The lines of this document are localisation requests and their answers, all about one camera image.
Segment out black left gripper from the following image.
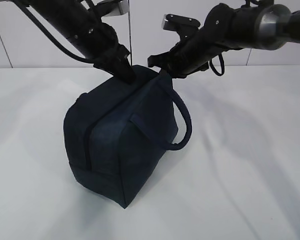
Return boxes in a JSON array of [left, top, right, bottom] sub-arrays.
[[93, 23, 136, 84]]

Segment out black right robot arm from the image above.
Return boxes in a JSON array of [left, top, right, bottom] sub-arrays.
[[147, 0, 300, 79]]

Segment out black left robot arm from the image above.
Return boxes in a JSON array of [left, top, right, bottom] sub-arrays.
[[13, 0, 136, 84]]

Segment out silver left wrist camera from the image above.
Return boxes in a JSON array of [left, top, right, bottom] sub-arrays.
[[90, 0, 130, 18]]

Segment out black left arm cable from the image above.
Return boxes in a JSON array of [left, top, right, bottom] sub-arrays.
[[19, 4, 96, 63]]

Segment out navy insulated lunch bag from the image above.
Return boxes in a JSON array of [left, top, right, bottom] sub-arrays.
[[63, 65, 192, 208]]

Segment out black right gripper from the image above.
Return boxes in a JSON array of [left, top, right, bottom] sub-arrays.
[[147, 43, 215, 79]]

